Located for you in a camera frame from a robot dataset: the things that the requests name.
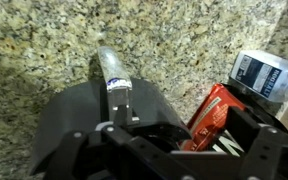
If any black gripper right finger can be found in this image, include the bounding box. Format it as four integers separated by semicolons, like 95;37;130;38
225;105;288;180

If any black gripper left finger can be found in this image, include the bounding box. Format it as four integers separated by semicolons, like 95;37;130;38
45;104;142;180

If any black air fryer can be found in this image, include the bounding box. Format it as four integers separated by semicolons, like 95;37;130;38
28;45;193;178

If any red snack package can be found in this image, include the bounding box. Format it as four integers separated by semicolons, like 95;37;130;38
179;83;248;158

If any clear salt bottle blue label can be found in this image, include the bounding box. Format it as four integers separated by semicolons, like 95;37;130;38
228;49;288;108

